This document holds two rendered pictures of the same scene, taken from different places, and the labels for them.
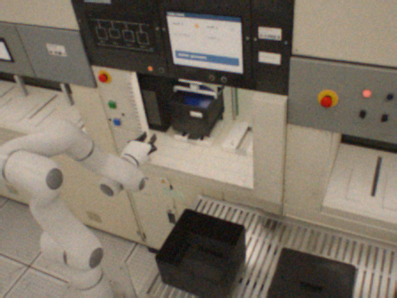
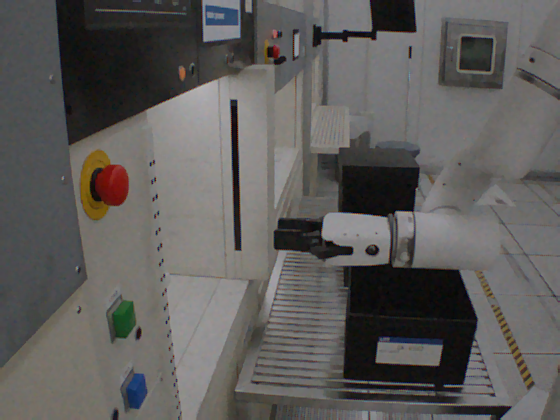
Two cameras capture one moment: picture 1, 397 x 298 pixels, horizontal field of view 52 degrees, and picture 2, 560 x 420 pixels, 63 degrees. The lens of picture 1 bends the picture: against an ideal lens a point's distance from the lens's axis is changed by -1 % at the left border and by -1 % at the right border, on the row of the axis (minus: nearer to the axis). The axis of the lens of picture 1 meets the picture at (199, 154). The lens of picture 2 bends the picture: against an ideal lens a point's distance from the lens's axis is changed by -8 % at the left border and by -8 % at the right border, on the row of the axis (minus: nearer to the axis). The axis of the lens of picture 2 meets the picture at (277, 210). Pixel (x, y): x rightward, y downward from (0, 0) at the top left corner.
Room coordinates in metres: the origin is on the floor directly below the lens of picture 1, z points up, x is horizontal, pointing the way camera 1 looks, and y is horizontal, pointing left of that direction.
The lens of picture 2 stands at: (1.62, 0.84, 1.49)
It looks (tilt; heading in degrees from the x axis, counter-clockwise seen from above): 21 degrees down; 248
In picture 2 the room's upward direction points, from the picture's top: straight up
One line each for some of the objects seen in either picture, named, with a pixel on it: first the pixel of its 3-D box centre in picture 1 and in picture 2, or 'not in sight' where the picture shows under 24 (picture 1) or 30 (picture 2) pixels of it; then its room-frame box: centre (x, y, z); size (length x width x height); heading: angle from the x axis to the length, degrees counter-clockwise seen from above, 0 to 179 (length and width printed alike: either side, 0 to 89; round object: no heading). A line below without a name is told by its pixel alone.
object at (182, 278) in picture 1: (203, 254); (404, 317); (0.98, 0.04, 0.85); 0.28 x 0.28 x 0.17; 60
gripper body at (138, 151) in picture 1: (135, 153); (359, 237); (1.25, 0.25, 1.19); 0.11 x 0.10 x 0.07; 151
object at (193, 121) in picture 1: (197, 103); not in sight; (1.74, -0.02, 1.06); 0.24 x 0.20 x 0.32; 60
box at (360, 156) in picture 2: not in sight; (375, 187); (0.57, -0.74, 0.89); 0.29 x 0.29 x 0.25; 64
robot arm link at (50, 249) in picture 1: (70, 254); not in sight; (0.90, 0.50, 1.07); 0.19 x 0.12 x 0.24; 58
